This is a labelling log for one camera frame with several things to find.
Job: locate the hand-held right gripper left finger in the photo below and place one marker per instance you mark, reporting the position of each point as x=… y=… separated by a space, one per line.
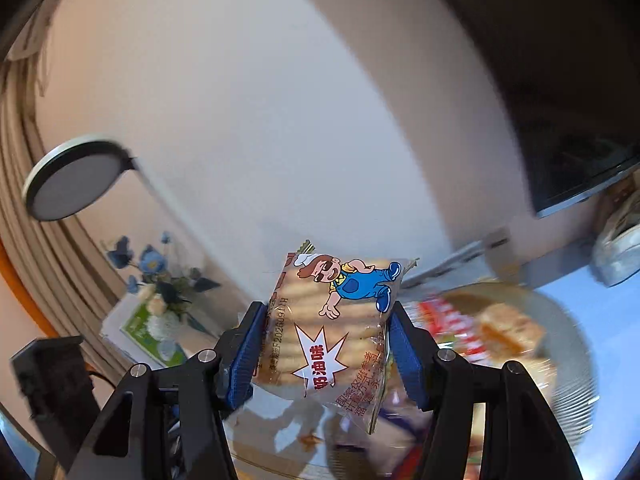
x=245 y=360

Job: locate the red striped snack packet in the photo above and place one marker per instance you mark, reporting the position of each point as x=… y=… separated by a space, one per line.
x=450 y=320

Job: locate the white plastic bag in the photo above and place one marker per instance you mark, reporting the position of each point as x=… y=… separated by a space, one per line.
x=617 y=250

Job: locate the white ceramic vase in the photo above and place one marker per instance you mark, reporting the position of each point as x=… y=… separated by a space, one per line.
x=172 y=352

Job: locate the cartoon print biscuit packet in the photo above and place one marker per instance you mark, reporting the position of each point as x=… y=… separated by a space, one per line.
x=340 y=340

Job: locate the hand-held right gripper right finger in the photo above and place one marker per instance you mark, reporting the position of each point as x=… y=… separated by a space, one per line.
x=407 y=360

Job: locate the blue white artificial flowers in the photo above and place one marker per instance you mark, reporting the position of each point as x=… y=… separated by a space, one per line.
x=150 y=265

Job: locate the amber ribbed glass bowl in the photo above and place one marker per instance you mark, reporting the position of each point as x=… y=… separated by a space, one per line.
x=570 y=360

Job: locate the green white book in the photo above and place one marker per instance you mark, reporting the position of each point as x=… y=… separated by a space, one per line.
x=135 y=325

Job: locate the clear toast slice packet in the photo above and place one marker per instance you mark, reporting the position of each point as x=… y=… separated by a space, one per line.
x=510 y=330

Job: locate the dark flat screen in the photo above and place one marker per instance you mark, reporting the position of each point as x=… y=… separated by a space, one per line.
x=575 y=160

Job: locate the white desk lamp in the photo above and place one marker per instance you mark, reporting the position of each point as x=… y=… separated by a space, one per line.
x=75 y=180

